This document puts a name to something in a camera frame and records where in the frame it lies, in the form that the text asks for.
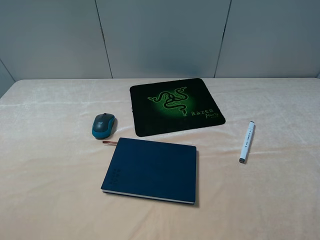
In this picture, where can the blue grey wireless mouse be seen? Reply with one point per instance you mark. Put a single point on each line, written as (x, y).
(102, 125)

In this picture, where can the black green Razer mouse pad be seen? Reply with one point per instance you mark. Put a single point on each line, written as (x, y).
(173, 106)

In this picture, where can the dark blue notebook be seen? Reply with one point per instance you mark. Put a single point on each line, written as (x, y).
(152, 170)

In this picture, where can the white grey marker pen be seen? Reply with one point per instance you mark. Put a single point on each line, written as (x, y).
(247, 143)

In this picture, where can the brown ribbon bookmark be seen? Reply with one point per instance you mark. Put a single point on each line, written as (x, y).
(109, 142)

